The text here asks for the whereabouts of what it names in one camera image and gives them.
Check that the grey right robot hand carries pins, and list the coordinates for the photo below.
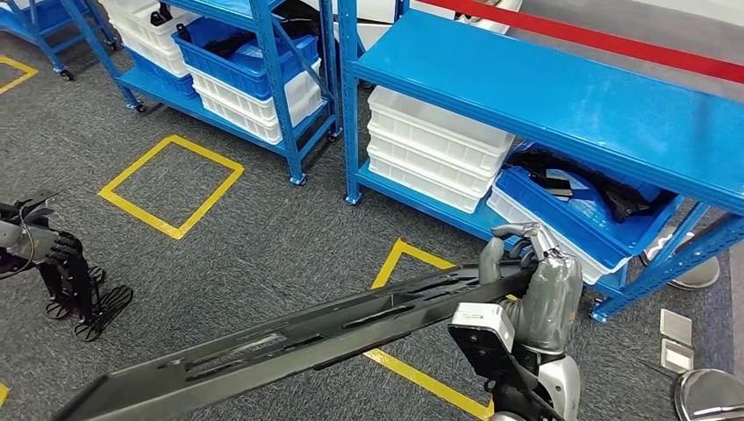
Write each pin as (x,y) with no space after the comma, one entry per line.
(552,302)

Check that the long black plastic part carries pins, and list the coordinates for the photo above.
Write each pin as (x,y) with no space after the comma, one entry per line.
(290,348)

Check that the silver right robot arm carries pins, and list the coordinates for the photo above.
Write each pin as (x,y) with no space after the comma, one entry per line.
(564,380)

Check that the blue metal shelf rack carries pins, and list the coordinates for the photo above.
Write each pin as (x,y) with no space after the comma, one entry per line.
(278,87)
(552,93)
(51,43)

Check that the small black clip part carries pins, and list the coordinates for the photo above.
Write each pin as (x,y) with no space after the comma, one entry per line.
(161,14)

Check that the white plastic crate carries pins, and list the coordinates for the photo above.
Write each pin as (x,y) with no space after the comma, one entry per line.
(133,17)
(232,96)
(238,119)
(430,162)
(593,264)
(430,193)
(430,125)
(151,52)
(430,177)

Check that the blue plastic crate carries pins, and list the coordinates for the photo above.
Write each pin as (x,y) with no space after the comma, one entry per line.
(163,81)
(558,221)
(244,75)

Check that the clear plastic bag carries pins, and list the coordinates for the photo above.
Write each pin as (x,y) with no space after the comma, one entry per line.
(581,200)

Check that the black trim strip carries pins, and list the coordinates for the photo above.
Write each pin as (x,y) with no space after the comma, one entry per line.
(628,203)
(226,43)

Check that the metal floor outlet plate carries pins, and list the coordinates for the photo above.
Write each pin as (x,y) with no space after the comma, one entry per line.
(677,357)
(676,327)

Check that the red barrier belt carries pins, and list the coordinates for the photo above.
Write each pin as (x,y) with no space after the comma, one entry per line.
(581,38)

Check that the black and grey humanoid robot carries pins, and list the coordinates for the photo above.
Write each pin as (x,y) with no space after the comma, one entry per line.
(64,255)

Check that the yellow floor tape square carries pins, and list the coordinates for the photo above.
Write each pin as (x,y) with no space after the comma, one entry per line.
(3,395)
(23,68)

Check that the chrome stanchion post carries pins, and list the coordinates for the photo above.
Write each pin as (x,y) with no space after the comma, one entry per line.
(709,398)
(697,276)

